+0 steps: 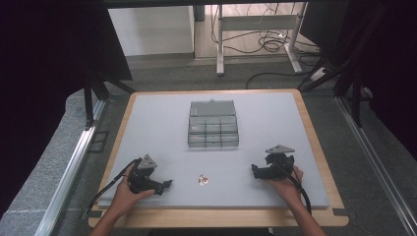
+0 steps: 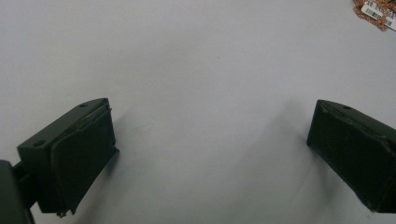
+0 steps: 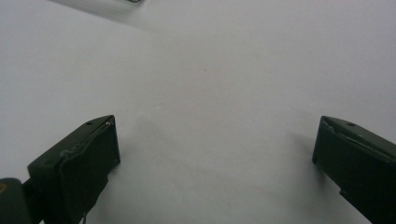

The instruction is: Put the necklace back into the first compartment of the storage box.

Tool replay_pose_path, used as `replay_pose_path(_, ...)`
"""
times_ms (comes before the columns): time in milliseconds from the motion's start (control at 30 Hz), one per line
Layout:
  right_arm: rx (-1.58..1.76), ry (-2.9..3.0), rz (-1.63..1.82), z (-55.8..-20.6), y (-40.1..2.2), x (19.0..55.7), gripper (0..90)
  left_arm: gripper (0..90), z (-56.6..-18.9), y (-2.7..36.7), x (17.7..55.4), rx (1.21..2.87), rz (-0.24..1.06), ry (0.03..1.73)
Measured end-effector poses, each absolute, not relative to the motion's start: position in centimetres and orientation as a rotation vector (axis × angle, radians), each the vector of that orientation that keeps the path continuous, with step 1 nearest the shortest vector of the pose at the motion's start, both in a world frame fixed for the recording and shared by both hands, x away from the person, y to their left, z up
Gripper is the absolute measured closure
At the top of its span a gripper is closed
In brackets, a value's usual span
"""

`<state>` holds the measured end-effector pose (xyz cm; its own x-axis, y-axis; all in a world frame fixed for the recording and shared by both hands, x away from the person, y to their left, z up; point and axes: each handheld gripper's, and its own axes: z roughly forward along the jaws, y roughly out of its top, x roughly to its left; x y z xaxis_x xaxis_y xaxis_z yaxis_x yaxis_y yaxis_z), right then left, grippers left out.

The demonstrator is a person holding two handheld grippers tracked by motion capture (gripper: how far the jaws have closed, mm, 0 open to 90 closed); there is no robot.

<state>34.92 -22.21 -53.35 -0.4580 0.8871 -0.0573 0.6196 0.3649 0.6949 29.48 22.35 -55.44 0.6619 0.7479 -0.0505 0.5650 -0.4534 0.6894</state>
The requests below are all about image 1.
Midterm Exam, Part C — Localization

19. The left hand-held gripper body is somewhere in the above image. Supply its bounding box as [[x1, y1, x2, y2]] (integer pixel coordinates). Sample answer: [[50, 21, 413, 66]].
[[127, 153, 165, 197]]

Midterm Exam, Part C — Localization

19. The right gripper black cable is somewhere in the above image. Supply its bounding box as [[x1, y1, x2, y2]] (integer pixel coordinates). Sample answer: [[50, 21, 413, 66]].
[[270, 161, 313, 214]]

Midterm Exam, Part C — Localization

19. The white metal desk frame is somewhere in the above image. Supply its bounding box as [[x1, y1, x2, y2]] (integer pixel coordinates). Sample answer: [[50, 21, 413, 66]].
[[215, 3, 309, 77]]

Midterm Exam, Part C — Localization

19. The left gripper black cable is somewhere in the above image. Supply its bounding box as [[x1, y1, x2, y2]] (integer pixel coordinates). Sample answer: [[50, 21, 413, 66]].
[[86, 158, 143, 214]]

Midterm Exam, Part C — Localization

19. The wooden table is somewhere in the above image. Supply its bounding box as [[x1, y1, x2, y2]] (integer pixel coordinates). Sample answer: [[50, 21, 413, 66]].
[[88, 88, 350, 229]]

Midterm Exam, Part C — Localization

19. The aluminium rail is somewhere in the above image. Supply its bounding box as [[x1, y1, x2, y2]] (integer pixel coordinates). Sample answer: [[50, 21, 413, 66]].
[[335, 95, 417, 236], [33, 99, 107, 236]]

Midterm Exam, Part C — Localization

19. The person's right hand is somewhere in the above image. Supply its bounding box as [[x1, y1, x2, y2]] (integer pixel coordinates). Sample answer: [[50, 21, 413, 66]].
[[265, 165, 305, 208]]

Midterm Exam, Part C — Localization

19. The white cabinet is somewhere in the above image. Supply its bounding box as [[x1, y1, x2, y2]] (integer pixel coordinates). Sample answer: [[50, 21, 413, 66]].
[[107, 5, 196, 57]]

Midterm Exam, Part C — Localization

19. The black metal stand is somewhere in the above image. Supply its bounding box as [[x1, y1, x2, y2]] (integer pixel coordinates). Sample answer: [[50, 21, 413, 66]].
[[83, 65, 138, 130], [296, 6, 375, 129]]

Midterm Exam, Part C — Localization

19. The dark curtain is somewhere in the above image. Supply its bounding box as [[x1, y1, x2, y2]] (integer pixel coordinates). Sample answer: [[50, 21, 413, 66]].
[[300, 0, 417, 161], [0, 0, 134, 218]]

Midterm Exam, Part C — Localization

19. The grey foam mat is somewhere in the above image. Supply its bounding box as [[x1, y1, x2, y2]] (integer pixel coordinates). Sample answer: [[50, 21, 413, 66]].
[[97, 91, 330, 210]]

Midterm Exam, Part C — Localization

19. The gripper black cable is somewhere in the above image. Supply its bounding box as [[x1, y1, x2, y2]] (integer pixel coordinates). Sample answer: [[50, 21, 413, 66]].
[[86, 158, 143, 214], [270, 161, 313, 214]]

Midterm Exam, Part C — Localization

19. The white power strip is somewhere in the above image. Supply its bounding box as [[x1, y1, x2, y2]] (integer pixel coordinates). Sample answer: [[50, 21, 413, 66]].
[[310, 66, 328, 83]]

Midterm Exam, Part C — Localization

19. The tangle of black cables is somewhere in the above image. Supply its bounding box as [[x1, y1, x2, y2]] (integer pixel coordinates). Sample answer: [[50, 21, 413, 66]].
[[209, 3, 326, 90]]

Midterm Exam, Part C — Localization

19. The person's left hand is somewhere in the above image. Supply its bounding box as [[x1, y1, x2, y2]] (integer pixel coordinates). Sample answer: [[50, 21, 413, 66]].
[[108, 163, 155, 217]]

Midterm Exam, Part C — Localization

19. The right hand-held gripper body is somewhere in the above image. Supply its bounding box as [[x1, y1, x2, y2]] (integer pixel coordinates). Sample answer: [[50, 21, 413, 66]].
[[257, 144, 296, 181]]

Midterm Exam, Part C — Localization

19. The clear plastic compartment box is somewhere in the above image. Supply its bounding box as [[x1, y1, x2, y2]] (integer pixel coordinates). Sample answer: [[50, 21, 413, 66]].
[[187, 97, 240, 148]]

